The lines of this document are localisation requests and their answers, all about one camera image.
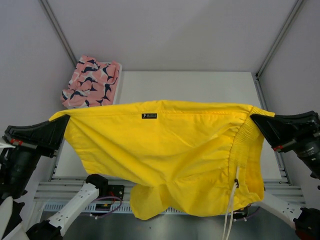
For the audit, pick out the left corner frame post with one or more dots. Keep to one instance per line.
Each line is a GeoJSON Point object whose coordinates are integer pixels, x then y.
{"type": "Point", "coordinates": [53, 20]}

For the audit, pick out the corner frame post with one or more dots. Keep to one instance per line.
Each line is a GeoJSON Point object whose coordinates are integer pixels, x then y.
{"type": "Point", "coordinates": [280, 37]}
{"type": "Point", "coordinates": [53, 20]}

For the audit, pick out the right corner frame post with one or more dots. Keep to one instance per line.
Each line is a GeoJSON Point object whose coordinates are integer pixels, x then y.
{"type": "Point", "coordinates": [280, 37]}

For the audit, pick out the white tray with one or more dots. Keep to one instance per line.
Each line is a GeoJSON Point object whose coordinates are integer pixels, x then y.
{"type": "Point", "coordinates": [111, 83]}

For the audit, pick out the slotted cable duct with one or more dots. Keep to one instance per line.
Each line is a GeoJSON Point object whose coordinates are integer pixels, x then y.
{"type": "Point", "coordinates": [92, 208]}

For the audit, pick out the pink patterned shorts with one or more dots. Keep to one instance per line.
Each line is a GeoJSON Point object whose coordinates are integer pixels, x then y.
{"type": "Point", "coordinates": [93, 83]}

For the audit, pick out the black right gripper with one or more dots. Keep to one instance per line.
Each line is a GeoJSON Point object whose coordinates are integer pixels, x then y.
{"type": "Point", "coordinates": [285, 132]}

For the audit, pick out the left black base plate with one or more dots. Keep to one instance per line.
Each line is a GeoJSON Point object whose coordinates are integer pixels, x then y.
{"type": "Point", "coordinates": [115, 190]}

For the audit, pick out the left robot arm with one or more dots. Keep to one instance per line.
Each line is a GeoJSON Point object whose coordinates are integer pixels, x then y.
{"type": "Point", "coordinates": [15, 173]}

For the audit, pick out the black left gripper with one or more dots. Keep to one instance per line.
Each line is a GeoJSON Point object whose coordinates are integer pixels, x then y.
{"type": "Point", "coordinates": [42, 137]}

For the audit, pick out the right side table rail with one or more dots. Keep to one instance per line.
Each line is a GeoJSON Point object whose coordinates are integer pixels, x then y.
{"type": "Point", "coordinates": [272, 165]}

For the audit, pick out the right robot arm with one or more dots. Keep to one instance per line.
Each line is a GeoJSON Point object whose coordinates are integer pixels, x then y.
{"type": "Point", "coordinates": [286, 203]}

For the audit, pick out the yellow shorts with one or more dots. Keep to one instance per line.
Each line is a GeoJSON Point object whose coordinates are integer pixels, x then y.
{"type": "Point", "coordinates": [199, 158]}

